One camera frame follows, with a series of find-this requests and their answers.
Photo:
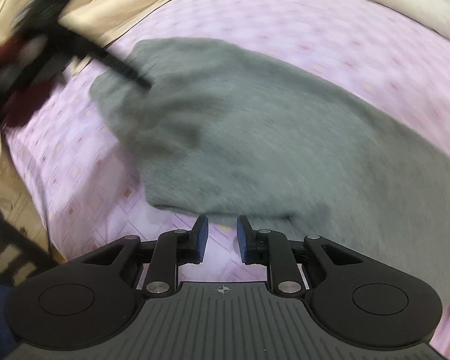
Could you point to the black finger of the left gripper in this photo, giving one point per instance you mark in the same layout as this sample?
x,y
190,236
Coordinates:
x,y
119,66

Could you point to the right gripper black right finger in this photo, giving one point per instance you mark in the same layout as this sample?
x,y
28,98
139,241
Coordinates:
x,y
246,240

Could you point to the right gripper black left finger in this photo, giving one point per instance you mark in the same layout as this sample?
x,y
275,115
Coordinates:
x,y
198,238

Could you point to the purple patterned bed sheet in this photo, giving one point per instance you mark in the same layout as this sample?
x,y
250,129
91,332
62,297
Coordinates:
x,y
86,186

